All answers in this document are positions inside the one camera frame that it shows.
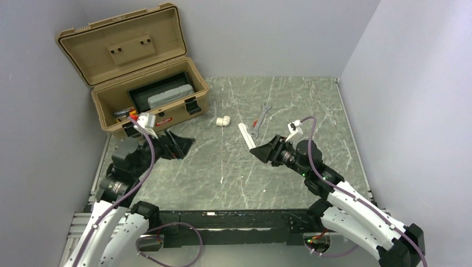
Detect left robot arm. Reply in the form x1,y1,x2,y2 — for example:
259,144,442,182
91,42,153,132
64,130,195,266

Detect white pvc elbow fitting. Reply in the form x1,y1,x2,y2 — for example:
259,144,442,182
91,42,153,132
215,116,231,127

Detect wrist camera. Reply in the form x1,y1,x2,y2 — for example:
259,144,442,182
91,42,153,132
286,120,303,144
137,112,158,139

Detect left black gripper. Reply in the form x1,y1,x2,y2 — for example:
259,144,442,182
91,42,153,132
132,127,195,177

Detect silver open-end wrench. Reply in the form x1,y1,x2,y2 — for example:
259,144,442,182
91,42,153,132
248,102,272,140

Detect black tray in toolbox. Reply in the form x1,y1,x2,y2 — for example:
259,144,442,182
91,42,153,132
127,71,192,112

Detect tan plastic toolbox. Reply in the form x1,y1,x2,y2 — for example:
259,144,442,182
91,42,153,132
56,3,209,136

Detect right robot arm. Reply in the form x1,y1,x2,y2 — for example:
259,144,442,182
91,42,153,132
249,135,425,266

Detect purple base cable loop left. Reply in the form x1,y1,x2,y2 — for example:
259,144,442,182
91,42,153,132
135,221,204,267

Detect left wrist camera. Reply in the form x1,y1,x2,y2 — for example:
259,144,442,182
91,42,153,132
137,112,158,139

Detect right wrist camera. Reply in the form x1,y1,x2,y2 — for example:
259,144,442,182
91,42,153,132
286,120,303,144

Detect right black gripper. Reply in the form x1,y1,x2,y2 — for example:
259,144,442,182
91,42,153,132
250,134,309,177

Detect grey plastic case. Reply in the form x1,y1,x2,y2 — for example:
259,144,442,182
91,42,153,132
147,84,194,109

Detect white remote control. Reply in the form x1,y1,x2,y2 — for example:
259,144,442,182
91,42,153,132
238,123,255,149

